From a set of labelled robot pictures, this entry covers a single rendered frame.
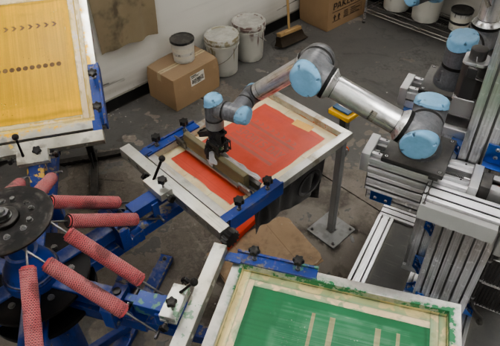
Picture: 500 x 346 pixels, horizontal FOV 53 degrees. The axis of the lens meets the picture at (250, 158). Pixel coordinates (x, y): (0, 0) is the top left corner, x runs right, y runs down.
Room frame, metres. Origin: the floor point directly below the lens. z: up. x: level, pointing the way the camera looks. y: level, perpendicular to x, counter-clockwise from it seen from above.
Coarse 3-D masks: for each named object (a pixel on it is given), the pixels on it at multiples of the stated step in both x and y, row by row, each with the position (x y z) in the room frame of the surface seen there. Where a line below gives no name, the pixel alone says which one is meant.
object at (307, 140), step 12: (288, 132) 1.89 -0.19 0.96; (300, 132) 1.89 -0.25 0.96; (312, 132) 1.89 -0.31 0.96; (300, 144) 1.80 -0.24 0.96; (312, 144) 1.80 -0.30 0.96; (240, 156) 1.73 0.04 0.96; (252, 156) 1.73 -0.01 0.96; (288, 156) 1.72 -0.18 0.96; (252, 168) 1.65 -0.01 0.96; (264, 168) 1.65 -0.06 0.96; (276, 168) 1.64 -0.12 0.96; (204, 180) 1.58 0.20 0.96; (216, 180) 1.58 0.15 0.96; (216, 192) 1.51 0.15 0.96; (228, 192) 1.50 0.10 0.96; (240, 192) 1.50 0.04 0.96
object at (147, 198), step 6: (150, 192) 1.44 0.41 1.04; (138, 198) 1.40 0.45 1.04; (144, 198) 1.40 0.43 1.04; (150, 198) 1.40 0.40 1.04; (156, 198) 1.40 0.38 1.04; (126, 204) 1.37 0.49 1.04; (132, 204) 1.37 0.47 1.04; (138, 204) 1.37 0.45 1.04; (144, 204) 1.37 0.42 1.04; (150, 204) 1.38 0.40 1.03; (132, 210) 1.34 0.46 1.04; (138, 210) 1.34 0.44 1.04; (144, 210) 1.36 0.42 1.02; (150, 210) 1.38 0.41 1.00
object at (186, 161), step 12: (264, 108) 2.10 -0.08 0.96; (264, 120) 2.00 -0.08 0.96; (276, 120) 2.00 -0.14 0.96; (288, 120) 1.99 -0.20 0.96; (228, 132) 1.91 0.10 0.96; (228, 144) 1.82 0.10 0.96; (180, 156) 1.75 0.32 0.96; (192, 156) 1.74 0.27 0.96; (192, 168) 1.66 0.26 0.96; (204, 168) 1.66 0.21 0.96
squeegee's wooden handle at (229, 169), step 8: (184, 136) 1.78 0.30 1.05; (192, 136) 1.76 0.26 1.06; (192, 144) 1.74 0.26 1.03; (200, 144) 1.70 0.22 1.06; (200, 152) 1.69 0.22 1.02; (224, 160) 1.59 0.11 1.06; (224, 168) 1.57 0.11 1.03; (232, 168) 1.54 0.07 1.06; (232, 176) 1.54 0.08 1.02; (240, 176) 1.50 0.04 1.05; (248, 176) 1.50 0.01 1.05; (248, 184) 1.50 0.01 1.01
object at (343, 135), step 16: (272, 96) 2.17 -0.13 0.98; (304, 112) 2.01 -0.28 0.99; (336, 128) 1.87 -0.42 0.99; (176, 144) 1.82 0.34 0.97; (336, 144) 1.75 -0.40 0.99; (304, 160) 1.65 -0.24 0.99; (320, 160) 1.68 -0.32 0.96; (176, 176) 1.58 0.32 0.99; (288, 176) 1.55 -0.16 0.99; (192, 192) 1.48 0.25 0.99
